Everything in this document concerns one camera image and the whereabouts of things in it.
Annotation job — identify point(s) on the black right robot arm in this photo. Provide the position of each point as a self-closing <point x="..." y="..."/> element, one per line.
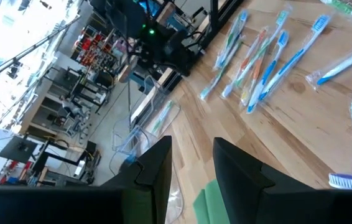
<point x="163" y="46"/>

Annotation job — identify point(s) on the purple wrapped toothbrush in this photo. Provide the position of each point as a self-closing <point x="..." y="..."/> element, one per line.
<point x="345" y="181"/>

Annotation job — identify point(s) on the green cloth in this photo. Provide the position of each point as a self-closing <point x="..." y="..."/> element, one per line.
<point x="207" y="208"/>

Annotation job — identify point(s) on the wooden shelf unit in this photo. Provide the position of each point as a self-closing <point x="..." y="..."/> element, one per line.
<point x="45" y="118"/>

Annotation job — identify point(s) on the black equipment cart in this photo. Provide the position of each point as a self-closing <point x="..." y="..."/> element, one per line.
<point x="61" y="161"/>

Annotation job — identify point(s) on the clear plastic bin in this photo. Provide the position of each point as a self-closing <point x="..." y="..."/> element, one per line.
<point x="123" y="143"/>
<point x="151" y="102"/>

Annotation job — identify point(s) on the black boom pole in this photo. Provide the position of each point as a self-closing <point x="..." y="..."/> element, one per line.
<point x="26" y="52"/>

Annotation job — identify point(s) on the shelf with red bins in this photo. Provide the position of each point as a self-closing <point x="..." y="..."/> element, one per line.
<point x="95" y="51"/>

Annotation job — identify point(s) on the black desk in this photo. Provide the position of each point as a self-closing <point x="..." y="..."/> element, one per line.
<point x="17" y="149"/>

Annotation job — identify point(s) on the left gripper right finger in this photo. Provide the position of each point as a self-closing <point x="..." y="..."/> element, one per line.
<point x="272" y="199"/>

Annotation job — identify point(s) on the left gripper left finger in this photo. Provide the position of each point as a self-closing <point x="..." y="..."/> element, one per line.
<point x="117" y="205"/>

